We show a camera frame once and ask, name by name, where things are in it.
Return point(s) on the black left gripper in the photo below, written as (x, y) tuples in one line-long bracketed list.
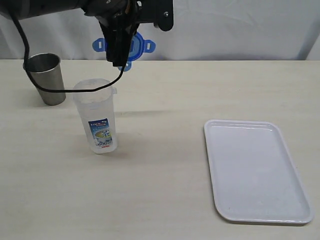
[(118, 38)]

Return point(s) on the blue plastic lid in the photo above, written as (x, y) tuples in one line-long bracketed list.
[(139, 46)]

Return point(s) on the stainless steel cup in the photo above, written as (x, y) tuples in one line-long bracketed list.
[(46, 71)]

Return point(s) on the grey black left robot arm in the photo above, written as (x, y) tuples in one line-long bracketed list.
[(25, 9)]

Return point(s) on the clear plastic tall container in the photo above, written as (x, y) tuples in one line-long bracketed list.
[(96, 111)]

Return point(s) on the white backdrop curtain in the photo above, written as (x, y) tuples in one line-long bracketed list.
[(203, 30)]

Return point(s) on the white rectangular plastic tray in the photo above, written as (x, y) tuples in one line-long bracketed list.
[(253, 177)]

